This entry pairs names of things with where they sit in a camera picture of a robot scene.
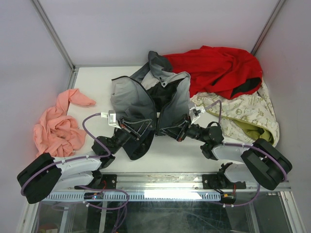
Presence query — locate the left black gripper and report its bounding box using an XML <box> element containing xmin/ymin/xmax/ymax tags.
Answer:
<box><xmin>109</xmin><ymin>116</ymin><xmax>152</xmax><ymax>155</ymax></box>

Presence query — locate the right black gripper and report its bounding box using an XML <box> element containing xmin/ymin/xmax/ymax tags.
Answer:
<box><xmin>158</xmin><ymin>114</ymin><xmax>207</xmax><ymax>143</ymax></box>

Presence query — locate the dark grey zip jacket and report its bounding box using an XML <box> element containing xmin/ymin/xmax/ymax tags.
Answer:
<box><xmin>110</xmin><ymin>51</ymin><xmax>190</xmax><ymax>160</ymax></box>

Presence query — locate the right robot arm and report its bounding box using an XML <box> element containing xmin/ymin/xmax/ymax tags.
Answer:
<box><xmin>157</xmin><ymin>115</ymin><xmax>293</xmax><ymax>190</ymax></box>

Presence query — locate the red jacket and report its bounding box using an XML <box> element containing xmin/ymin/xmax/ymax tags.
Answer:
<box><xmin>164</xmin><ymin>46</ymin><xmax>262</xmax><ymax>100</ymax></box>

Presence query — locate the cream patterned garment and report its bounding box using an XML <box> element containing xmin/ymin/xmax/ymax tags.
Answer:
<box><xmin>191</xmin><ymin>82</ymin><xmax>280</xmax><ymax>147</ymax></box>

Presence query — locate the pink cloth garment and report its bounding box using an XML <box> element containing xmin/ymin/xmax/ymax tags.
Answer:
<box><xmin>34</xmin><ymin>88</ymin><xmax>96</xmax><ymax>157</ymax></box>

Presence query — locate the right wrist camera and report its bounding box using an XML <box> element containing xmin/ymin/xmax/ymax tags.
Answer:
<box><xmin>189</xmin><ymin>102</ymin><xmax>206</xmax><ymax>124</ymax></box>

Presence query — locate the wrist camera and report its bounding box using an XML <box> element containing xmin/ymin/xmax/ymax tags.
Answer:
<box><xmin>189</xmin><ymin>102</ymin><xmax>206</xmax><ymax>124</ymax></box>
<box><xmin>100</xmin><ymin>110</ymin><xmax>120</xmax><ymax>128</ymax></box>

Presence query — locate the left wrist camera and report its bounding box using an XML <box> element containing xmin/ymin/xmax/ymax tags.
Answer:
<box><xmin>100</xmin><ymin>110</ymin><xmax>120</xmax><ymax>128</ymax></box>

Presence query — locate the aluminium front rail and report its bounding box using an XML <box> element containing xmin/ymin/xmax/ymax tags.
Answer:
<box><xmin>30</xmin><ymin>171</ymin><xmax>292</xmax><ymax>192</ymax></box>

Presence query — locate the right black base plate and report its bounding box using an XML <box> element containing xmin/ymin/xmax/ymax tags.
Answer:
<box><xmin>202</xmin><ymin>174</ymin><xmax>246</xmax><ymax>190</ymax></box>

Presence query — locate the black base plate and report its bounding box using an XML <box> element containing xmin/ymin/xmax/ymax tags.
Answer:
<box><xmin>74</xmin><ymin>174</ymin><xmax>117</xmax><ymax>190</ymax></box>
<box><xmin>202</xmin><ymin>174</ymin><xmax>246</xmax><ymax>190</ymax></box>

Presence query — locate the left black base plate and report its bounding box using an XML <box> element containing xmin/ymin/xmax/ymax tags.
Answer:
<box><xmin>74</xmin><ymin>174</ymin><xmax>117</xmax><ymax>190</ymax></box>

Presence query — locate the white slotted cable duct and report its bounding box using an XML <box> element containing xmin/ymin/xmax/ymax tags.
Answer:
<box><xmin>44</xmin><ymin>190</ymin><xmax>221</xmax><ymax>202</ymax></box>

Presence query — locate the left aluminium corner post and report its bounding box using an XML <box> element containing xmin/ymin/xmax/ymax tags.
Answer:
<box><xmin>31</xmin><ymin>0</ymin><xmax>76</xmax><ymax>71</ymax></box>

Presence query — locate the aluminium corner post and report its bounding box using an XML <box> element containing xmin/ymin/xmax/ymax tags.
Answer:
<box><xmin>31</xmin><ymin>0</ymin><xmax>76</xmax><ymax>71</ymax></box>
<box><xmin>251</xmin><ymin>0</ymin><xmax>287</xmax><ymax>56</ymax></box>

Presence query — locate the right aluminium corner post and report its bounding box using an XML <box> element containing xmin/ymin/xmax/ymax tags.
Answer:
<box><xmin>251</xmin><ymin>0</ymin><xmax>287</xmax><ymax>56</ymax></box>

